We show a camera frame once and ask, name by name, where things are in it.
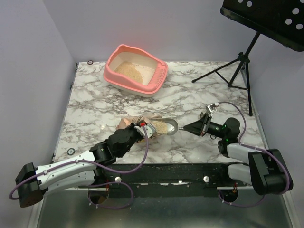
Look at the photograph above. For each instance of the metal litter scoop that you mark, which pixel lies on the metal litter scoop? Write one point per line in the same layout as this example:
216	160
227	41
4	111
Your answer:
166	126

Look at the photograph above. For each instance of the peach cat litter bag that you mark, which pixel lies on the peach cat litter bag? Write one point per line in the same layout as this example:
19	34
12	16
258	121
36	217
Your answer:
126	121

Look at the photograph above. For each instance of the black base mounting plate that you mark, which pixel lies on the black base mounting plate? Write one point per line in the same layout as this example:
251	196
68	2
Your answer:
171	180

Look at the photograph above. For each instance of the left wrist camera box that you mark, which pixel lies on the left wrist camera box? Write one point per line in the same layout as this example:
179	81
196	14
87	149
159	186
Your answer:
147	130

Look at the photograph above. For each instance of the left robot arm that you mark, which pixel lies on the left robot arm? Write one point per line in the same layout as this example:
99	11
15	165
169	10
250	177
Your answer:
34	182

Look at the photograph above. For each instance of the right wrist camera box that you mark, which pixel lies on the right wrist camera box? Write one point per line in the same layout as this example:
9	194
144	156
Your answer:
211	109

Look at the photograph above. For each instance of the beige cat litter pile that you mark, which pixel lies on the beige cat litter pile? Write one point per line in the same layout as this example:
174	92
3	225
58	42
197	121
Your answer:
128	69

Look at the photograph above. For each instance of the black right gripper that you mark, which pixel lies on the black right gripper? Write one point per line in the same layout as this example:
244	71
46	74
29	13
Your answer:
204	125

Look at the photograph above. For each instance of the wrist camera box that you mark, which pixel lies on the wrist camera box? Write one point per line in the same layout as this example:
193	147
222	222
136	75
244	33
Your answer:
211	109
147	130

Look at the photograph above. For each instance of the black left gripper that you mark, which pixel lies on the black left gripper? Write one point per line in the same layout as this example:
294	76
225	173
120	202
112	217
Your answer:
131	127

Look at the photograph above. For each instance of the pink and white litter box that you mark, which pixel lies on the pink and white litter box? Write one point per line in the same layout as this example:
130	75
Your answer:
153	70

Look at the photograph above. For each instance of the aluminium frame rail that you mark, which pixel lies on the aluminium frame rail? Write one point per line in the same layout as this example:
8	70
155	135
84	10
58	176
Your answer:
59	190

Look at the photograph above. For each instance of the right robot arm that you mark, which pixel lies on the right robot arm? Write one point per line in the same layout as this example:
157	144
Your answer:
264	170

